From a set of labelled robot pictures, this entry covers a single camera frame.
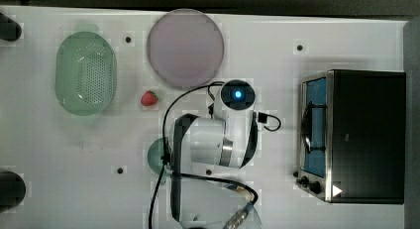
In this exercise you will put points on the red toy strawberry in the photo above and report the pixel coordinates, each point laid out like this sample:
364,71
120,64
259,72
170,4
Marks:
149,98

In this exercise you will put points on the round lilac plate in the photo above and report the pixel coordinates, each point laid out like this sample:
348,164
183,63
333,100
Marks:
185,48

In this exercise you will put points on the black dome object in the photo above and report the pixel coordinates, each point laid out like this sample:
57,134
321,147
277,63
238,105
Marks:
10,30

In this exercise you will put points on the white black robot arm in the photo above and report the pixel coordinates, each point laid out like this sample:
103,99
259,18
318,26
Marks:
228,139

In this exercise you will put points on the black steel toaster oven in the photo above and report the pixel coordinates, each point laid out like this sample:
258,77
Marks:
352,136

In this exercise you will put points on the green metal mug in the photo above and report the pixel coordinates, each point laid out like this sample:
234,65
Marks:
155,161

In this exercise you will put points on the green perforated colander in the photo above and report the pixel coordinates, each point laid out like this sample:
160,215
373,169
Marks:
86,72

